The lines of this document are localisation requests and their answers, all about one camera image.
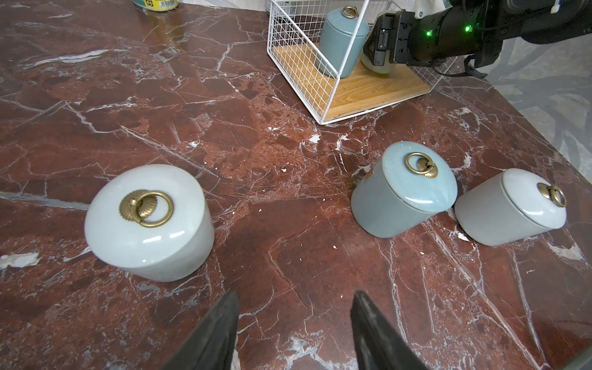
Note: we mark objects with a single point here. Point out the white canister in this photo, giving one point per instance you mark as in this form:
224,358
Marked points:
152,221
511,206

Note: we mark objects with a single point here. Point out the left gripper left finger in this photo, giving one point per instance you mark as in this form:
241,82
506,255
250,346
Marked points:
212,343

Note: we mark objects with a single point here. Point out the small blue-grey canister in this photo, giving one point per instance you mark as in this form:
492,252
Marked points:
335,38

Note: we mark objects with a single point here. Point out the white wire shelf rack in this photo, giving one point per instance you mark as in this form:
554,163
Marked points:
294,33

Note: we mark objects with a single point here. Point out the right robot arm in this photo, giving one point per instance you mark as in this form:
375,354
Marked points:
475,30

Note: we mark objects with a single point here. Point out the tall light blue canister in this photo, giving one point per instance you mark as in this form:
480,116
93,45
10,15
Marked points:
409,184

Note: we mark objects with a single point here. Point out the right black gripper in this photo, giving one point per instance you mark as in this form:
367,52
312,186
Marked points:
401,38

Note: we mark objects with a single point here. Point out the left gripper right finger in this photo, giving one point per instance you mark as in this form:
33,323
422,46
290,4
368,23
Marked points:
378,345

